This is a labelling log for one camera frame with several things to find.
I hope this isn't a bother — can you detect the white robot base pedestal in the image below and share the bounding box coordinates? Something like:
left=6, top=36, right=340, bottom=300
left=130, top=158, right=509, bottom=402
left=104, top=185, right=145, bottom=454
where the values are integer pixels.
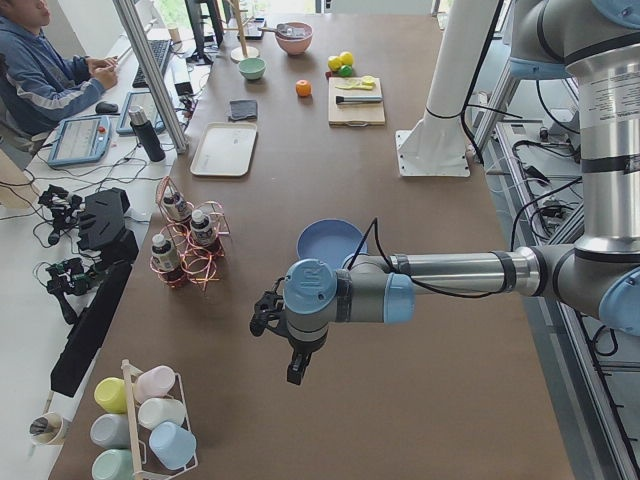
left=396, top=0, right=503, bottom=177

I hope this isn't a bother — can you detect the dark tea bottle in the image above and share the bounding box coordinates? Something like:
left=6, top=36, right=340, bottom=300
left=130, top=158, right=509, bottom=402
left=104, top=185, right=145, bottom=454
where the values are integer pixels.
left=151, top=233, right=184, bottom=283
left=162, top=191, right=190, bottom=222
left=190, top=209, right=216, bottom=247

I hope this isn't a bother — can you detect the orange fruit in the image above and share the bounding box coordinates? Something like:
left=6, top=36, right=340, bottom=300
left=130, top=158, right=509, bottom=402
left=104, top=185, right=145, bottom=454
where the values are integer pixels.
left=295, top=79, right=312, bottom=98

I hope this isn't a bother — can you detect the mint green cup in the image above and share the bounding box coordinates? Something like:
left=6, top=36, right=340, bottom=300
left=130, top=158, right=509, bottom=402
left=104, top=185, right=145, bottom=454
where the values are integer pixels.
left=91, top=449, right=133, bottom=480

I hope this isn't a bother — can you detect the blue round plate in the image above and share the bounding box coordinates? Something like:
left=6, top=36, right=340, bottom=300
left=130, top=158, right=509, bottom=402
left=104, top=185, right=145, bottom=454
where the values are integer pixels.
left=296, top=218, right=363, bottom=269

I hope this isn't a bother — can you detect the aluminium frame post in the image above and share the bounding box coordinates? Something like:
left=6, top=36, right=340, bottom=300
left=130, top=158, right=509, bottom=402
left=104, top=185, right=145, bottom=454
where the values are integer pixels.
left=113, top=0, right=188, bottom=154

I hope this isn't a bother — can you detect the pink bowl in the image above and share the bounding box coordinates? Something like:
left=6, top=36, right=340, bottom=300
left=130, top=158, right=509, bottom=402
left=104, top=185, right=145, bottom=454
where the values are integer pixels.
left=275, top=22, right=313, bottom=56

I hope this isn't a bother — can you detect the yellow cup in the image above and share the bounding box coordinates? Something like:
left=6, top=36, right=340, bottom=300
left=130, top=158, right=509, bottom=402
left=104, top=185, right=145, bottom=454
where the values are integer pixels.
left=94, top=377, right=127, bottom=414

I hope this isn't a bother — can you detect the grey cup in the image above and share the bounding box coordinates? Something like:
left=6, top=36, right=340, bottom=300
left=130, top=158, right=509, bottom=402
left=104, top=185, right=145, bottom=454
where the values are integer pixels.
left=90, top=413, right=130, bottom=449

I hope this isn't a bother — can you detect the black computer mouse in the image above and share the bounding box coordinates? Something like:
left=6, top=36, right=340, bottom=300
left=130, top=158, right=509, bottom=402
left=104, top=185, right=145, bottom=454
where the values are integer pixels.
left=95, top=101, right=119, bottom=115

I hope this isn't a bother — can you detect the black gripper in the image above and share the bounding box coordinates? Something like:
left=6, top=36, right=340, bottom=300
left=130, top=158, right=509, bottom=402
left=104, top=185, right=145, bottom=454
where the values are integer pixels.
left=249, top=277, right=309, bottom=385

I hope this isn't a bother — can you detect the wooden stand with round base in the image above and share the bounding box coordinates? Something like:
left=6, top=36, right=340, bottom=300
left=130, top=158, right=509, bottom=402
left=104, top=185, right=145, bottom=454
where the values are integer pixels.
left=229, top=0, right=260, bottom=63

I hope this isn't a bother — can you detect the pink cup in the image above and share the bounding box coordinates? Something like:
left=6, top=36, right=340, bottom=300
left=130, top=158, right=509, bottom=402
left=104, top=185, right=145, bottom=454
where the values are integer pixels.
left=133, top=365, right=175, bottom=403

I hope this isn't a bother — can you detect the yellow lemon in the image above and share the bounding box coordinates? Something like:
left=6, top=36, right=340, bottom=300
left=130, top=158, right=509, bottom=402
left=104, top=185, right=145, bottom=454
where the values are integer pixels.
left=339, top=51, right=354, bottom=66
left=327, top=56, right=343, bottom=72

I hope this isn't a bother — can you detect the green lime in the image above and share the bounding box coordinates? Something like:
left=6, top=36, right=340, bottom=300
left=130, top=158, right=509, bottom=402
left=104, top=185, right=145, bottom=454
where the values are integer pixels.
left=338, top=65, right=353, bottom=77

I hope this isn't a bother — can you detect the black thermos bottle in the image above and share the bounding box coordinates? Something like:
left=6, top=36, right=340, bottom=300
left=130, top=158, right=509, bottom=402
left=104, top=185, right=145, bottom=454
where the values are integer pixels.
left=128, top=105, right=166, bottom=162

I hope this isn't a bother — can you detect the wooden cutting board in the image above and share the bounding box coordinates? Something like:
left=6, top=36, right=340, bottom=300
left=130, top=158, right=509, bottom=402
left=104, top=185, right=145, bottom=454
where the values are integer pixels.
left=328, top=75, right=386, bottom=126

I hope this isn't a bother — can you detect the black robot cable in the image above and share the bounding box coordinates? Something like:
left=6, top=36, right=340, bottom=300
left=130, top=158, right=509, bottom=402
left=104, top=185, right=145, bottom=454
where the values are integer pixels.
left=341, top=217, right=511, bottom=300

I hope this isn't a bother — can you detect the white cup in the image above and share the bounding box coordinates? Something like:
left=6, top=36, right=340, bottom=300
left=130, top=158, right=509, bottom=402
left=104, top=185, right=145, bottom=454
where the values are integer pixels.
left=138, top=398, right=186, bottom=430

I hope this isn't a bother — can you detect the grey folded cloth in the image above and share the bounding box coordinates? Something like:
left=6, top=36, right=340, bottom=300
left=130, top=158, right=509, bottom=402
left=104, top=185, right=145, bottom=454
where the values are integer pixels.
left=228, top=99, right=258, bottom=122

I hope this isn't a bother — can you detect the black keyboard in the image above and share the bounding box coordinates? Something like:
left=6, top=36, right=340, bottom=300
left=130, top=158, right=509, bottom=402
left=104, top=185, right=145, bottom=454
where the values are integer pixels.
left=131, top=39, right=173, bottom=89

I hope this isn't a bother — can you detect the green bowl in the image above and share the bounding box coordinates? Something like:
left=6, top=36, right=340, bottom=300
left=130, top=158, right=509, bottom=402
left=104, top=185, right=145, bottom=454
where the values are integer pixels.
left=238, top=57, right=266, bottom=81

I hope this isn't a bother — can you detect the copper wire bottle rack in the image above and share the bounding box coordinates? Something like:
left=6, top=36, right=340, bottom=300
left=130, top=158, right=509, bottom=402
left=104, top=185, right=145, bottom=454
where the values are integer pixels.
left=150, top=176, right=230, bottom=289

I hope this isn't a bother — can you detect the paper cup with tools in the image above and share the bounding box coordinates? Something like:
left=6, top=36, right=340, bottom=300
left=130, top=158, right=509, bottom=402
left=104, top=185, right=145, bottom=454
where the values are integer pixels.
left=29, top=412, right=71, bottom=445

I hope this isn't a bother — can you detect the blue cup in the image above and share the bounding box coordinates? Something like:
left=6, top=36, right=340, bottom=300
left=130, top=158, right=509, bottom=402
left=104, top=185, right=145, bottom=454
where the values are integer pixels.
left=149, top=421, right=197, bottom=470

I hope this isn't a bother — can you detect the white wire cup rack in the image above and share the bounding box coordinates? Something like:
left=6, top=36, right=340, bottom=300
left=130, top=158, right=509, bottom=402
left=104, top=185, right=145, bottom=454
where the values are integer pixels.
left=121, top=359, right=199, bottom=479

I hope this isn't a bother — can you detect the person in blue hoodie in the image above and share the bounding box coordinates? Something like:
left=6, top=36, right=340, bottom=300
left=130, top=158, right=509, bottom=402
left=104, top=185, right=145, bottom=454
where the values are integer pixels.
left=1, top=1, right=118, bottom=135

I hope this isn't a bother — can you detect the cream rabbit tray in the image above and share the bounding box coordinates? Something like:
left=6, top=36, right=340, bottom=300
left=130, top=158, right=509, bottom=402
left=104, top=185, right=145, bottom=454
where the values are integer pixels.
left=190, top=122, right=257, bottom=177

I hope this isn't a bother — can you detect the blue teach pendant tablet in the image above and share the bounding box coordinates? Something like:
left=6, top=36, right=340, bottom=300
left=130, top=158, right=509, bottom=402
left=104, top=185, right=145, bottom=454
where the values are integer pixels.
left=47, top=115, right=111, bottom=167

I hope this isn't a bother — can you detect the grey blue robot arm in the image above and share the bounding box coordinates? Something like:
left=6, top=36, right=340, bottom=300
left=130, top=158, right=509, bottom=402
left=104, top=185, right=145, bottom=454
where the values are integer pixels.
left=249, top=1, right=639, bottom=384

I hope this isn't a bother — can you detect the yellow plastic knife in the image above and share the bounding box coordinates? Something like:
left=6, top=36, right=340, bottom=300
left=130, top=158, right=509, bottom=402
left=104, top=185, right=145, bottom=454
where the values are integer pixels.
left=335, top=81, right=375, bottom=91

